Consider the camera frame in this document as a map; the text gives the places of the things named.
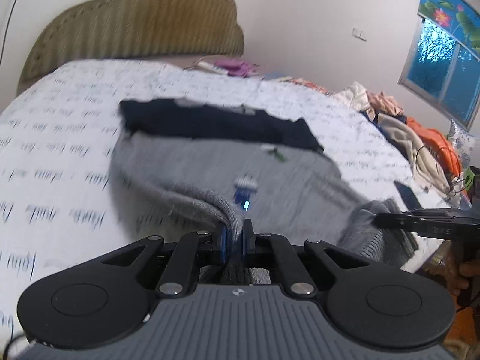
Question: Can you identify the white script-print bed sheet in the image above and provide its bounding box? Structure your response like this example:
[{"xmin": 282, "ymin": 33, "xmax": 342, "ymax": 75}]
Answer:
[{"xmin": 1, "ymin": 60, "xmax": 444, "ymax": 343}]

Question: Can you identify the black power cable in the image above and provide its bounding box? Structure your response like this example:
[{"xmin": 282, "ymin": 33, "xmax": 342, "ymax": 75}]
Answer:
[{"xmin": 0, "ymin": 0, "xmax": 31, "ymax": 68}]

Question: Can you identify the grey and navy knit sweater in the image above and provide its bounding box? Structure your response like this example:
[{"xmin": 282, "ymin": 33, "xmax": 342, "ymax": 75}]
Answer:
[{"xmin": 111, "ymin": 98, "xmax": 418, "ymax": 284}]

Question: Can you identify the pile of mixed clothes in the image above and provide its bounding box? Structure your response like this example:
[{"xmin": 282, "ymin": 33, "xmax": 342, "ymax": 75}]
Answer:
[{"xmin": 278, "ymin": 76, "xmax": 476, "ymax": 209}]

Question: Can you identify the olive padded headboard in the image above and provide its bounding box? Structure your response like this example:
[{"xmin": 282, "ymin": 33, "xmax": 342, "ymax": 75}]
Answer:
[{"xmin": 17, "ymin": 0, "xmax": 244, "ymax": 94}]

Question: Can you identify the purple cloth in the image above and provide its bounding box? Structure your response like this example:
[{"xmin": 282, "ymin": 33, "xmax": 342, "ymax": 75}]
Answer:
[{"xmin": 214, "ymin": 58, "xmax": 257, "ymax": 78}]

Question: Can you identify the person's right hand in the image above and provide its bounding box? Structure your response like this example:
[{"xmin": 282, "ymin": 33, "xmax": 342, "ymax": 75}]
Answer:
[{"xmin": 432, "ymin": 240, "xmax": 479, "ymax": 310}]

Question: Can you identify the white remote control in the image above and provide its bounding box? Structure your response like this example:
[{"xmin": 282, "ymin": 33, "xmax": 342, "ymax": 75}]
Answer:
[{"xmin": 196, "ymin": 60, "xmax": 229, "ymax": 75}]

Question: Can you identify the white wall switch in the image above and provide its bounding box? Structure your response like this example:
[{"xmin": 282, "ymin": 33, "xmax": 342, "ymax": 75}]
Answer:
[{"xmin": 352, "ymin": 28, "xmax": 367, "ymax": 41}]

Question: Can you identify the window with floral blind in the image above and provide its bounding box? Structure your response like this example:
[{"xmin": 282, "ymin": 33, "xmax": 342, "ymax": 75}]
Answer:
[{"xmin": 400, "ymin": 0, "xmax": 479, "ymax": 128}]

